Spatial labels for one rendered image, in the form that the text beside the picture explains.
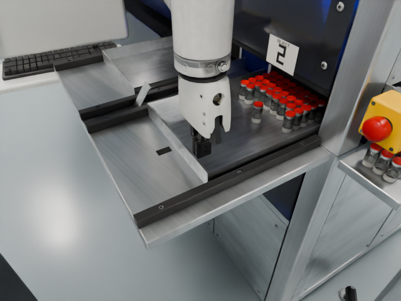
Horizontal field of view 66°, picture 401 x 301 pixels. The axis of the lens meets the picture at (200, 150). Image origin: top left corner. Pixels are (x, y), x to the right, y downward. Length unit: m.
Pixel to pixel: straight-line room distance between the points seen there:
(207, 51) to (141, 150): 0.29
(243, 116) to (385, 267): 1.15
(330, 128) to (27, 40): 1.09
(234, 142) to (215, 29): 0.29
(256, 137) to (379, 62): 0.26
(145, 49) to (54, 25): 0.41
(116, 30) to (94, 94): 0.56
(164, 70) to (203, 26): 0.52
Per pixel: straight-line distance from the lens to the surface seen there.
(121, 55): 1.03
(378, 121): 0.55
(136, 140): 0.66
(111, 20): 1.35
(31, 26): 1.33
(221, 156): 0.61
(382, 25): 0.55
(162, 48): 1.07
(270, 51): 0.72
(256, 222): 1.04
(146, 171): 0.59
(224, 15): 0.42
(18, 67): 1.21
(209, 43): 0.42
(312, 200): 0.77
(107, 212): 1.70
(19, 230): 1.80
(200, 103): 0.47
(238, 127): 0.69
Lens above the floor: 1.29
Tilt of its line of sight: 41 degrees down
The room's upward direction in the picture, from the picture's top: straight up
